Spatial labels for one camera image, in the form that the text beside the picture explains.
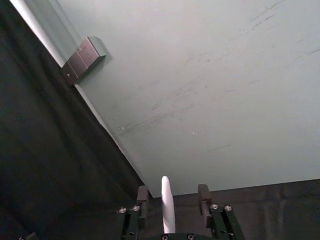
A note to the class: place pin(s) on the small white plastic piece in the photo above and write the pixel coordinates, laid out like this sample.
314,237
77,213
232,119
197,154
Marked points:
167,205

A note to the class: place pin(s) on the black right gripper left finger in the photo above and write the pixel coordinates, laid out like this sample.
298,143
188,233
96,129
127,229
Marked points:
142,200

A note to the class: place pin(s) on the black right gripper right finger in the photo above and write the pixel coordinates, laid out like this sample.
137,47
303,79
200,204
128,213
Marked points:
205,200

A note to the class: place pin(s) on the grey metal clamp block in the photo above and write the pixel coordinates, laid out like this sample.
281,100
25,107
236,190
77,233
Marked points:
82,61

